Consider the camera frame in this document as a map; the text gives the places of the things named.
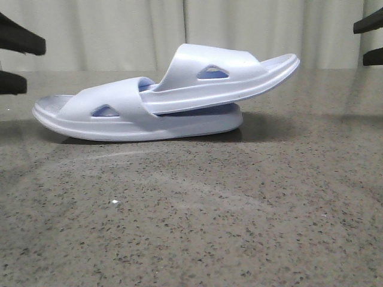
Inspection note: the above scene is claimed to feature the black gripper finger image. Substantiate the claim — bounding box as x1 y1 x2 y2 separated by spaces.
363 48 383 66
0 71 28 94
353 11 383 34
1 13 46 56

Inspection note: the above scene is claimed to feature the light blue slipper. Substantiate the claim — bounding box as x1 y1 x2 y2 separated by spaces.
139 44 300 114
32 77 243 142

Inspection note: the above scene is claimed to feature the beige pleated curtain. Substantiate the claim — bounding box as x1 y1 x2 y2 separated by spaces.
1 1 382 71

